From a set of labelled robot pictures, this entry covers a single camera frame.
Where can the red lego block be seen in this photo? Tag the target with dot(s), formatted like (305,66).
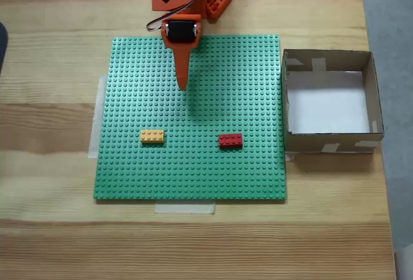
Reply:
(230,140)

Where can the green lego baseplate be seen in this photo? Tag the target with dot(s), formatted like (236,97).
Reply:
(193,170)

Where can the wide translucent tape strip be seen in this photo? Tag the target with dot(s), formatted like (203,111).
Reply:
(95,125)

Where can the black webcam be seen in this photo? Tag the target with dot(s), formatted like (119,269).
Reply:
(2,47)

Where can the yellow lego block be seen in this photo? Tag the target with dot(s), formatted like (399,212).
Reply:
(152,136)

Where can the cardboard box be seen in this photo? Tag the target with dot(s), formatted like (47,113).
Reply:
(326,109)

